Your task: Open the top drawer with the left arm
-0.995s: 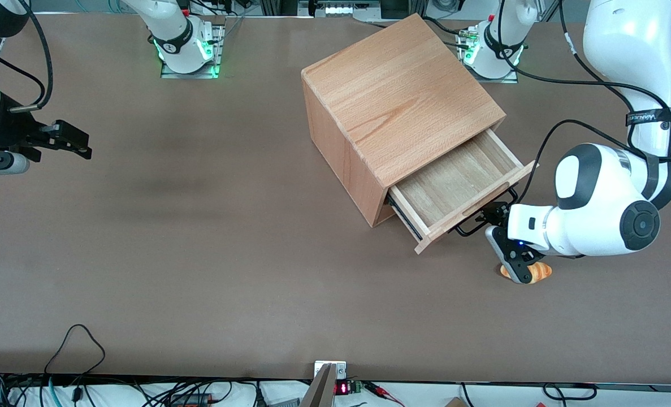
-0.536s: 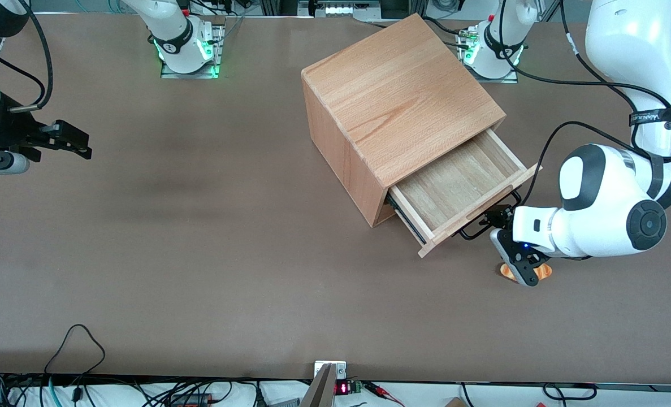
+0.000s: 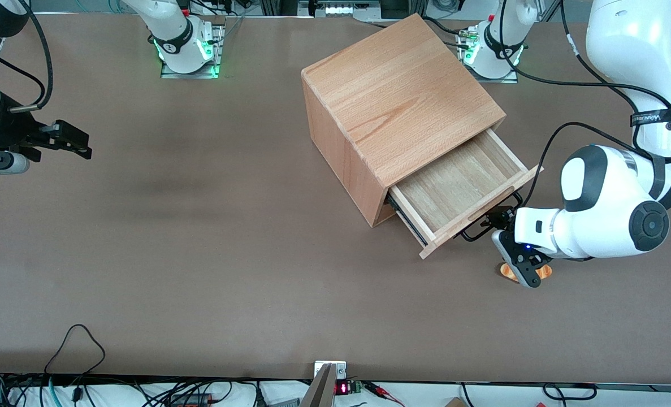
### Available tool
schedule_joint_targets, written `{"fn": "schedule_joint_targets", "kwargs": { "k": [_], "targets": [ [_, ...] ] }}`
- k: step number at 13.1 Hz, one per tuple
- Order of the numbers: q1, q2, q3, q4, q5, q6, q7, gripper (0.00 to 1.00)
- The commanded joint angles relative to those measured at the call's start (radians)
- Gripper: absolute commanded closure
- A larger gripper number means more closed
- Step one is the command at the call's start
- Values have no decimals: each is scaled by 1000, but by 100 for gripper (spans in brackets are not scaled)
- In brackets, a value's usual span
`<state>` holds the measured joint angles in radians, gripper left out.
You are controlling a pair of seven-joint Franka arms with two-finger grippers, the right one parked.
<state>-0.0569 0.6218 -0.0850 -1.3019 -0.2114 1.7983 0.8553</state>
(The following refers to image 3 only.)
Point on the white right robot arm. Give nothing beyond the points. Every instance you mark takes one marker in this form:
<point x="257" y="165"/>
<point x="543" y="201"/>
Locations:
<point x="180" y="34"/>

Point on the silver metal bracket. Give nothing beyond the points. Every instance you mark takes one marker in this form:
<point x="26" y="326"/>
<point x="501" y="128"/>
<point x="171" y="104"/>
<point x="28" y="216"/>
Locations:
<point x="341" y="370"/>

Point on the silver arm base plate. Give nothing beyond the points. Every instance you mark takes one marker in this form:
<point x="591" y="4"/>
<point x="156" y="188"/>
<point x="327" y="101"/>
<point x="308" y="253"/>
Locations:
<point x="505" y="80"/>
<point x="220" y="39"/>

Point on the orange toy bread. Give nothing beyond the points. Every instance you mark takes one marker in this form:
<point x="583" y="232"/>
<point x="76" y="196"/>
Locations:
<point x="506" y="272"/>

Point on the black drawer slide rail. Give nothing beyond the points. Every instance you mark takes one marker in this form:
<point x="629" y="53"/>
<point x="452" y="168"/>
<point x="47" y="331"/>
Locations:
<point x="406" y="217"/>

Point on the orange and black device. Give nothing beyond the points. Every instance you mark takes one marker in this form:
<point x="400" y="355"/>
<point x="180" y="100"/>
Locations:
<point x="191" y="401"/>

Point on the red digit display module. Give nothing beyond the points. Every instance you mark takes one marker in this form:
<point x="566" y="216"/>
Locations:
<point x="342" y="388"/>

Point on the light wood drawer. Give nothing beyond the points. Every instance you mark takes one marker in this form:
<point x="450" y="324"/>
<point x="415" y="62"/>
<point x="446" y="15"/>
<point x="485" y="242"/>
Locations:
<point x="454" y="186"/>

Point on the white power strip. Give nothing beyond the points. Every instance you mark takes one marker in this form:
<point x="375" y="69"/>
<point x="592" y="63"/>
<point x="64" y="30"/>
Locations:
<point x="343" y="8"/>

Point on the brown cardboard piece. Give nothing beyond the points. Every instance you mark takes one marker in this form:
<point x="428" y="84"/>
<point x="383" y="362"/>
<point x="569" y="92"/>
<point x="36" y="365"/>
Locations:
<point x="455" y="403"/>

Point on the red clip leads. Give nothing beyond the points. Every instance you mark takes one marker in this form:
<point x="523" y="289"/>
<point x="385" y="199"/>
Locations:
<point x="377" y="389"/>

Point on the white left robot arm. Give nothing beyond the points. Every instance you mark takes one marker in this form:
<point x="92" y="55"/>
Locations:
<point x="595" y="226"/>

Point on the wooden drawer cabinet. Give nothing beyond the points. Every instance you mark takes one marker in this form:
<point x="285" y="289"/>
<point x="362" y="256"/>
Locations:
<point x="392" y="96"/>

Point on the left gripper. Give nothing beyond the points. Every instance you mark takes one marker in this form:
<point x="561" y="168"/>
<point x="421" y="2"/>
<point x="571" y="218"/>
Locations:
<point x="501" y="217"/>

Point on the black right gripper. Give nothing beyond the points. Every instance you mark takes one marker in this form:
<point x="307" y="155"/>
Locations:
<point x="12" y="125"/>

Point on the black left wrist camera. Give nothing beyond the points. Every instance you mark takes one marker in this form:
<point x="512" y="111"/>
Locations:
<point x="524" y="265"/>

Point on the grey slanted bar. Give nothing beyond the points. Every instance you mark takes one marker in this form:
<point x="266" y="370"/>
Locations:
<point x="319" y="393"/>

